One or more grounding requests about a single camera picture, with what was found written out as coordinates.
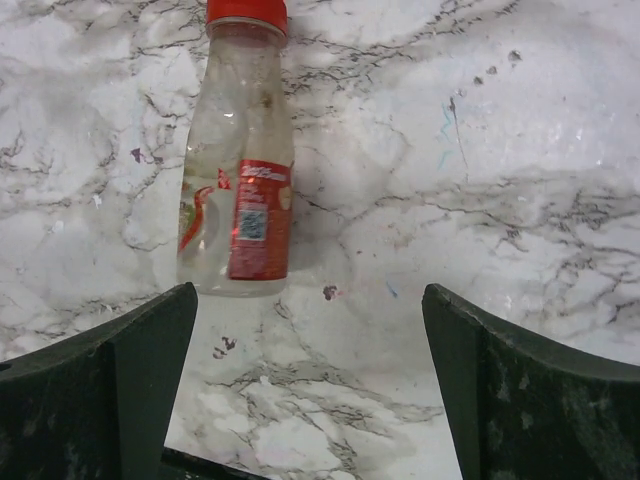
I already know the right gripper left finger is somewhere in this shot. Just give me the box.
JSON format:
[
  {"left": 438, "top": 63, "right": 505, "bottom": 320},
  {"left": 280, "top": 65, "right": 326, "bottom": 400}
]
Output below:
[{"left": 1, "top": 283, "right": 198, "bottom": 479}]

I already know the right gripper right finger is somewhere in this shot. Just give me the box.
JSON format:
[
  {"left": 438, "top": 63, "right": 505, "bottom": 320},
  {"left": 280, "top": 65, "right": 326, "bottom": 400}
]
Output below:
[{"left": 422, "top": 284, "right": 639, "bottom": 479}]

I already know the small red label bottle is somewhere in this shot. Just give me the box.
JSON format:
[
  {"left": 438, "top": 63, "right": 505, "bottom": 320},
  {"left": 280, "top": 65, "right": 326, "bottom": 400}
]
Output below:
[{"left": 177, "top": 1, "right": 294, "bottom": 297}]

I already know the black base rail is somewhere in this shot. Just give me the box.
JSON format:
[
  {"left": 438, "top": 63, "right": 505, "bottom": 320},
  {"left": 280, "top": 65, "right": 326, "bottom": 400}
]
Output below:
[{"left": 157, "top": 448, "right": 242, "bottom": 480}]

